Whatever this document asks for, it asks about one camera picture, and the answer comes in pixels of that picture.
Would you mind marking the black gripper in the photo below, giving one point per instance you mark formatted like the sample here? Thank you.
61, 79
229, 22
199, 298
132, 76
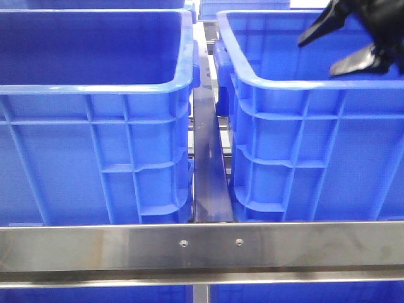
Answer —
383, 20

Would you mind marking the blue crate back middle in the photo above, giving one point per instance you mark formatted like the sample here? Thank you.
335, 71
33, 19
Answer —
208, 9

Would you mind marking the blue crate back left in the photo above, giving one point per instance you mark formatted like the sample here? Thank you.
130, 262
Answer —
108, 4

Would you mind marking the large blue crate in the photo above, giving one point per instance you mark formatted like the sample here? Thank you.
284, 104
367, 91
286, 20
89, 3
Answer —
94, 116
307, 147

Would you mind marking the rail screw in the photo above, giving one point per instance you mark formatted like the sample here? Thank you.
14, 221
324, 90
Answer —
239, 242
183, 243

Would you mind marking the right rail screw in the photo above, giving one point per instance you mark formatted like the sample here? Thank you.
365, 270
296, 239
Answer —
239, 242

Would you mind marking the left rail screw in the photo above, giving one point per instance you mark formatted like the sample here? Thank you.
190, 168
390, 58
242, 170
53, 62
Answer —
183, 243

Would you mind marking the steel centre divider bar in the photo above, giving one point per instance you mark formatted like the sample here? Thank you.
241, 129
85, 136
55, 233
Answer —
211, 196

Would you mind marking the large blue crate left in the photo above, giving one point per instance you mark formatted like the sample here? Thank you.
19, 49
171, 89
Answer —
94, 116

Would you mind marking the large blue crate right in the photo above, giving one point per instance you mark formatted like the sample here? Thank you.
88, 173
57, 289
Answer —
307, 147

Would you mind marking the blue crate lower right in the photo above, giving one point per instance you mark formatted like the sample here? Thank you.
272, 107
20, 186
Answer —
310, 292

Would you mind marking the blue crate lower left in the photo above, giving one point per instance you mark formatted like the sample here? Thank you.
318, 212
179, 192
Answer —
99, 294

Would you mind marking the steel front shelf rail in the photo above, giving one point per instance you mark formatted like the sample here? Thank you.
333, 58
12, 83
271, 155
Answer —
126, 255

